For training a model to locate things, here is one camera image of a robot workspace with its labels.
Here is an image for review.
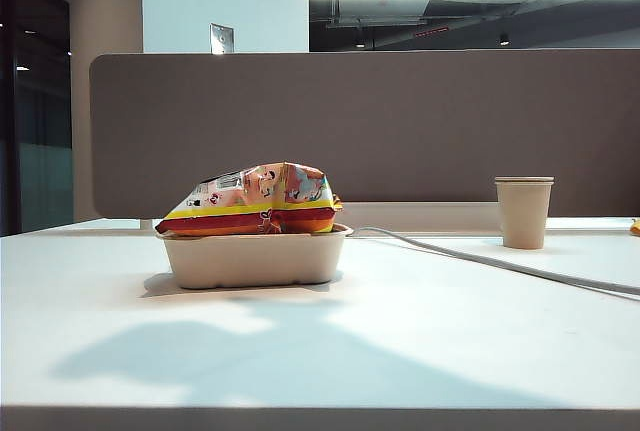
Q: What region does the white cable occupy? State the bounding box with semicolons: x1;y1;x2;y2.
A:
349;225;640;297

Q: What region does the silver metal wall plate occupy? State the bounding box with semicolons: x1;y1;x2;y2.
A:
210;22;236;56

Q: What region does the beige pulp food box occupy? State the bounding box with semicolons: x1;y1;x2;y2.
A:
154;223;354;290

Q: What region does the beige paper cup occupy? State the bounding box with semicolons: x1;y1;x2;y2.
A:
494;175;555;251

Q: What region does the orange yellow striped chips bag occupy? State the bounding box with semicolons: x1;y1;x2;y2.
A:
154;161;344;237

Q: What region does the brown desk divider panel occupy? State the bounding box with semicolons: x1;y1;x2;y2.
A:
89;48;640;221

